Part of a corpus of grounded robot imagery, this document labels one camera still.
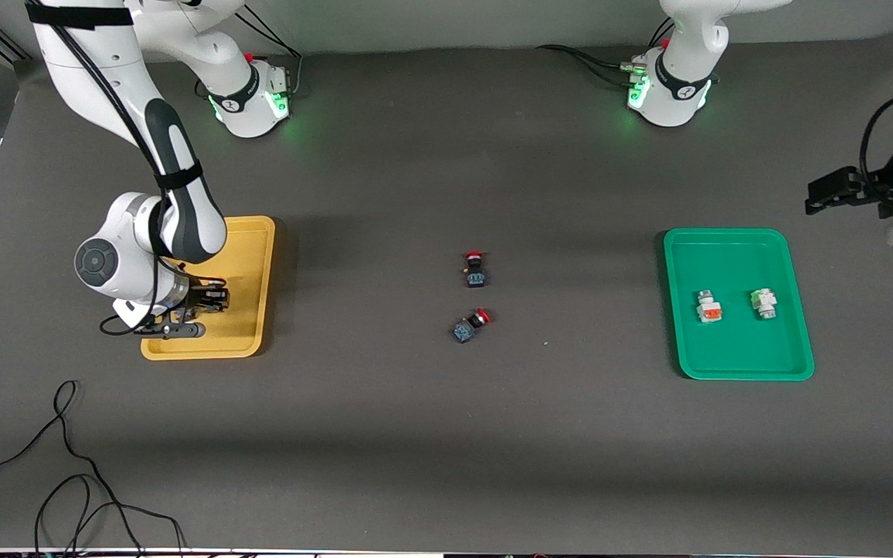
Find white button with orange base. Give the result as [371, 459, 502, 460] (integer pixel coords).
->
[695, 289, 724, 325]

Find yellow plastic tray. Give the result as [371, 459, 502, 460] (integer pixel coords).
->
[140, 215, 277, 361]

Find green plastic tray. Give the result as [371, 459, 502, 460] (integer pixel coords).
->
[662, 227, 815, 382]

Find dark grey table mat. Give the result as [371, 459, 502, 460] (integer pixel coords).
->
[0, 27, 893, 553]

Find loose black cable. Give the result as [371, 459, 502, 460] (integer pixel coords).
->
[0, 380, 188, 555]

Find black right base cables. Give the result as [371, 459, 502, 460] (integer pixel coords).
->
[241, 4, 304, 98]

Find black base cables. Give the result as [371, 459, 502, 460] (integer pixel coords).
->
[536, 17, 676, 88]
[241, 4, 304, 98]

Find black left base cables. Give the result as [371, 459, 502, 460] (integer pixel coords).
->
[536, 17, 676, 88]

